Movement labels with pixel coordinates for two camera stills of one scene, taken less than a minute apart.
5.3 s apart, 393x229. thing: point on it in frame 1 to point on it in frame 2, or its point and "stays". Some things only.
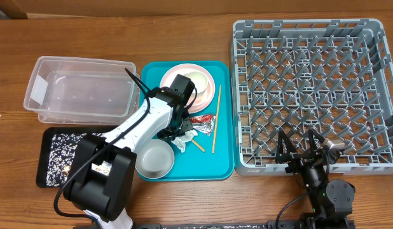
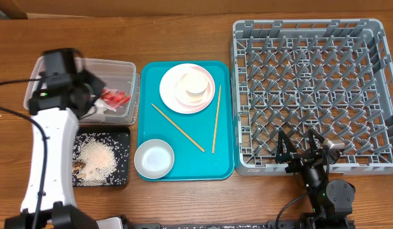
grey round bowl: (155, 159) stays
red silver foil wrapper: (203, 123) to (115, 98)
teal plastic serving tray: (205, 159) stays
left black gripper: (165, 133) to (96, 84)
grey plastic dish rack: (337, 76) stays
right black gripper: (299, 158) stays
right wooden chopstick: (217, 119) stays
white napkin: (180, 140) to (100, 105)
